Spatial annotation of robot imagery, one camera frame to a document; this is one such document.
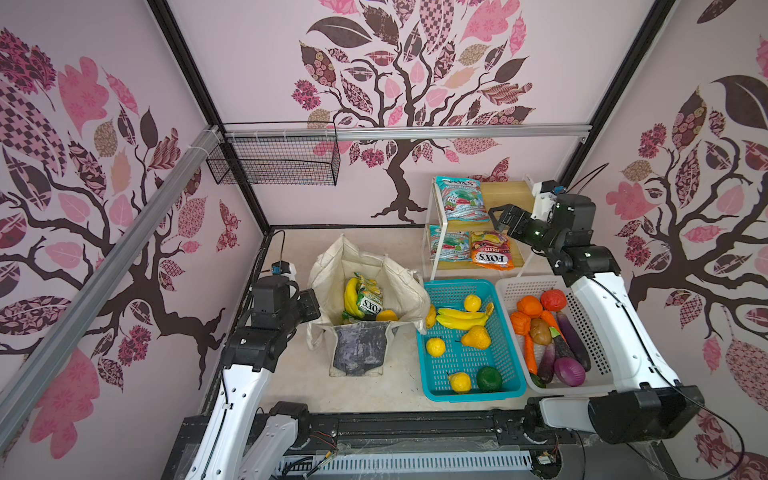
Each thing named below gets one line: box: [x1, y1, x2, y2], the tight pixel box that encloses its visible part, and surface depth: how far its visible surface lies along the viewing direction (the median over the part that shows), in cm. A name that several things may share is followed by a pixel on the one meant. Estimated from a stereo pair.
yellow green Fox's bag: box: [356, 279, 383, 321], surface depth 89 cm
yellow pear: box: [462, 325, 491, 350], surface depth 87 cm
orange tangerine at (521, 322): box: [510, 311, 531, 336], surface depth 88 cm
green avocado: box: [476, 366, 502, 393], surface depth 79 cm
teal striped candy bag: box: [436, 176, 491, 222], surface depth 79 cm
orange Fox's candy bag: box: [470, 231, 514, 271], surface depth 90 cm
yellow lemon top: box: [464, 294, 482, 313], surface depth 94 cm
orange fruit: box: [376, 310, 399, 322], surface depth 87 cm
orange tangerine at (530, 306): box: [517, 295, 543, 319], surface depth 92 cm
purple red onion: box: [554, 357, 586, 387], surface depth 77 cm
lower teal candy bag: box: [429, 224, 472, 262], surface depth 91 cm
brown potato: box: [530, 318, 552, 346], surface depth 87 cm
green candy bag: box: [353, 272, 383, 301], surface depth 91 cm
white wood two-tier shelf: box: [425, 176, 534, 280], surface depth 85 cm
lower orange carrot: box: [525, 334, 537, 375], surface depth 87 cm
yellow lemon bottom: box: [449, 372, 472, 395], surface depth 79 cm
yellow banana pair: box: [436, 308, 489, 330], surface depth 92 cm
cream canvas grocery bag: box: [307, 234, 431, 377], surface depth 79 cm
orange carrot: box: [541, 310, 562, 333], surface depth 92 cm
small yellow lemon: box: [426, 337, 446, 358], surface depth 86 cm
